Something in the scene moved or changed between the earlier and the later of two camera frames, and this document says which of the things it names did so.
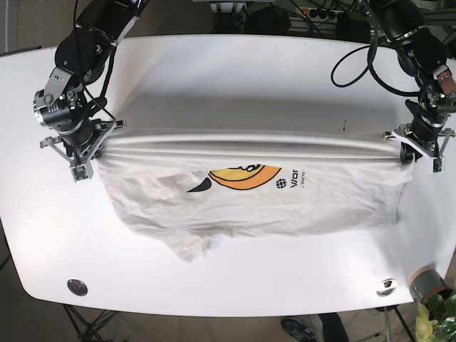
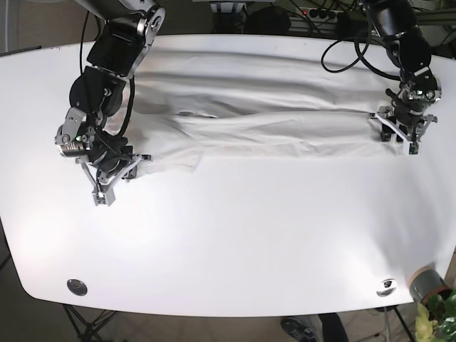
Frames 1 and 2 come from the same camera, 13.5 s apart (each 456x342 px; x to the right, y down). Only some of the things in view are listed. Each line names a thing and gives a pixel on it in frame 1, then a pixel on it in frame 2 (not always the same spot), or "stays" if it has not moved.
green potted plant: (436, 321) stays
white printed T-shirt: (183, 189) to (248, 101)
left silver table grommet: (77, 287) stays
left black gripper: (81, 144) to (104, 165)
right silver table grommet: (387, 287) stays
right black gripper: (426, 134) to (405, 117)
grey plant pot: (426, 281) stays
